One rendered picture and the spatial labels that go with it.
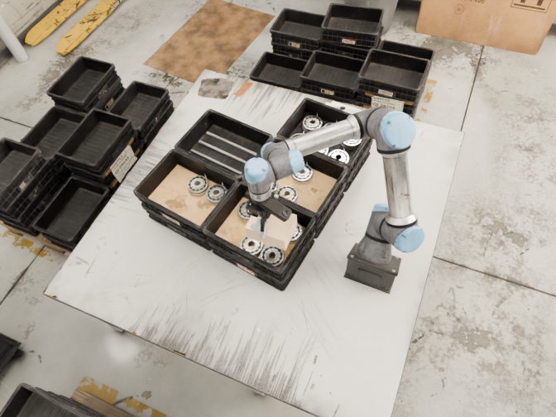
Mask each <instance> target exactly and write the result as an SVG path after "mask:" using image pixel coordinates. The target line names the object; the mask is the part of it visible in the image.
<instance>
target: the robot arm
mask: <svg viewBox="0 0 556 417"><path fill-rule="evenodd" d="M415 136H416V125H415V122H414V120H413V119H412V117H410V116H409V115H407V114H405V113H403V112H401V111H396V110H392V109H389V108H384V107H374V108H369V109H365V110H362V111H360V112H357V113H354V114H351V115H348V116H347V119H345V120H342V121H340V122H336V123H334V124H331V125H328V126H326V127H321V128H319V129H316V130H313V131H312V132H307V133H305V134H302V135H299V136H297V137H292V138H291V139H288V140H285V141H281V142H278V143H274V142H268V143H266V144H265V145H264V146H263V147H262V149H261V157H262V158H252V159H250V160H249V161H248V162H247V163H246V164H245V168H244V170H245V178H246V180H247V186H248V190H247V192H246V193H245V195H246V196H247V197H249V200H248V202H247V205H246V210H249V213H248V211H247V214H248V215H251V216H253V217H256V218H257V217H258V216H259V217H261V218H259V219H257V221H256V223H254V224H251V229H252V230H254V231H255V232H257V233H259V234H260V238H261V240H263V239H264V237H265V236H266V227H267V224H268V222H267V221H266V220H267V219H268V218H269V217H270V216H271V214H272V215H274V216H275V217H277V218H278V219H280V220H281V221H283V222H286V221H287V220H289V218H290V215H291V214H292V210H290V209H289V208H287V207H286V206H285V205H283V204H281V203H280V202H278V200H277V199H276V198H273V197H271V183H273V182H276V181H277V180H281V179H284V178H285V177H287V176H290V175H293V174H296V173H297V172H299V171H301V170H303V169H304V159H303V156H307V155H309V154H312V153H315V152H316V151H321V150H323V149H326V148H329V147H331V146H335V145H337V144H340V143H342V142H345V141H349V140H352V139H354V140H356V141H357V140H360V139H362V138H372V139H374V140H376V150H377V153H379V154H380V155H382V161H383V168H384V176H385V182H386V195H387V202H388V204H375V205H374V207H373V210H372V211H371V217H370V219H369V222H368V224H367V230H366V232H365V235H364V237H363V238H362V240H361V241H360V242H359V243H358V244H357V247H356V250H355V252H356V254H357V255H358V256H360V257H361V258H362V259H364V260H367V261H370V262H373V263H376V264H382V265H386V264H389V263H390V261H391V245H392V246H394V247H395V249H397V250H399V251H401V252H404V253H409V252H413V251H415V250H416V249H418V248H419V247H420V245H421V244H422V243H423V241H424V237H425V233H424V230H423V228H422V227H420V226H419V225H418V216H417V213H416V212H414V211H413V209H412V200H411V191H410V174H409V166H408V156H407V152H408V151H409V149H410V148H411V143H412V142H413V139H414V138H415Z"/></svg>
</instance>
